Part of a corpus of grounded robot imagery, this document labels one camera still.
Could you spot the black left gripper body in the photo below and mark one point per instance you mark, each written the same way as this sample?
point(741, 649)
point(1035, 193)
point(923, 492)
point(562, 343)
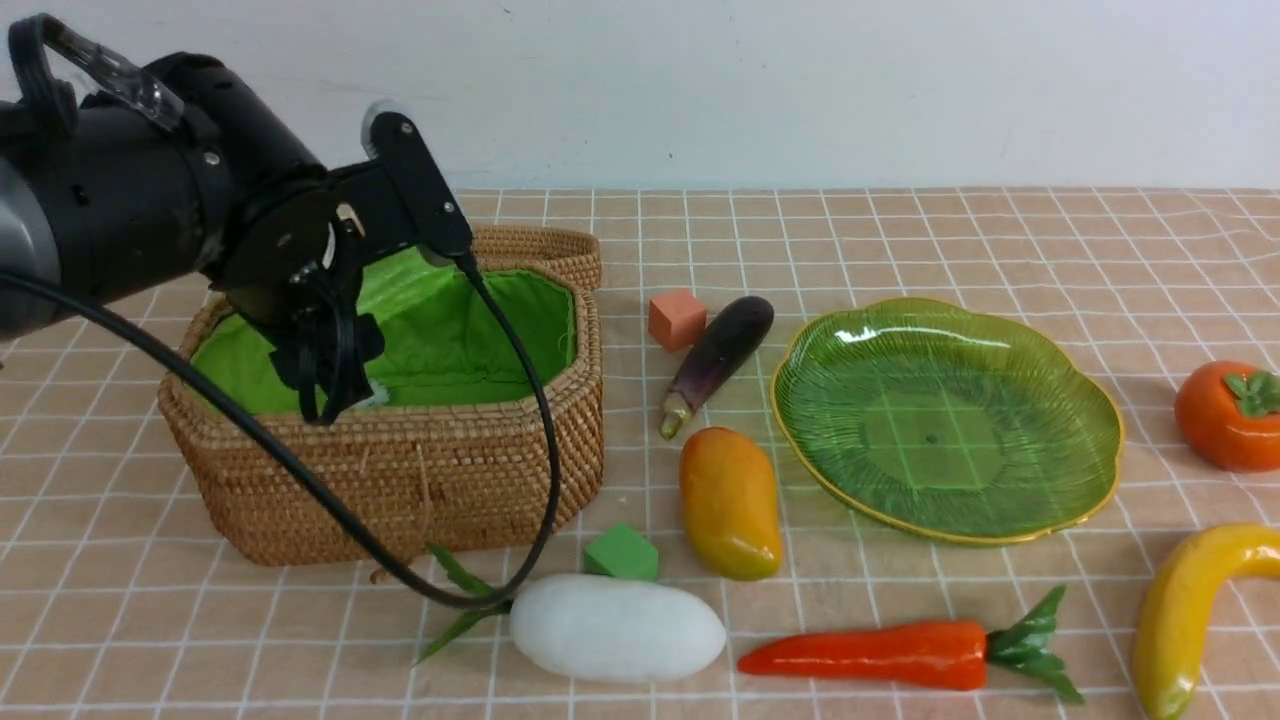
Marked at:
point(292, 268)

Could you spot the purple plastic eggplant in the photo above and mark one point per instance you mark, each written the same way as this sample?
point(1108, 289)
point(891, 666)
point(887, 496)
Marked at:
point(734, 334)

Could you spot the white plastic radish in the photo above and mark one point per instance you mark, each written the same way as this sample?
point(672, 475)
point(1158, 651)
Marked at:
point(603, 629)

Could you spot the yellow orange plastic mango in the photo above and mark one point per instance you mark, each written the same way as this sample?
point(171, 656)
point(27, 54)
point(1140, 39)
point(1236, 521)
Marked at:
point(730, 505)

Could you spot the orange plastic carrot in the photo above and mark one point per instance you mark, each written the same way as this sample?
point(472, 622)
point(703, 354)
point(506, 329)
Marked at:
point(942, 655)

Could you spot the orange plastic persimmon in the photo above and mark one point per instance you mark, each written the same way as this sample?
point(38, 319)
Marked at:
point(1228, 413)

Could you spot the yellow plastic banana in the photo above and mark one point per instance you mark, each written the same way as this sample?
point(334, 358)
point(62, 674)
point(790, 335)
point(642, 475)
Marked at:
point(1175, 615)

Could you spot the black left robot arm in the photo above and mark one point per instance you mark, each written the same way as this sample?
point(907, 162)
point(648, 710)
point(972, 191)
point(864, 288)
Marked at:
point(108, 200)

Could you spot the woven wicker basket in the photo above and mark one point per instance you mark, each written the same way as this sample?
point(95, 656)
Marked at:
point(456, 457)

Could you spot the salmon pink foam cube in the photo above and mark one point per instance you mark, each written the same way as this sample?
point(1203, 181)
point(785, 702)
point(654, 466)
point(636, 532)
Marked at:
point(676, 319)

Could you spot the green foam cube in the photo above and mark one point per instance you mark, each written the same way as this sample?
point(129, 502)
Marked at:
point(622, 553)

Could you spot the checkered beige tablecloth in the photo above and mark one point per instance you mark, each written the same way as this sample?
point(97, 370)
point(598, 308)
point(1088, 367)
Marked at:
point(120, 601)

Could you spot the green glass leaf plate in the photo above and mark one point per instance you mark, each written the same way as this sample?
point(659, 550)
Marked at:
point(960, 427)

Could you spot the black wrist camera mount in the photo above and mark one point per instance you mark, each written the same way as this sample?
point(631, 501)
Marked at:
point(399, 194)

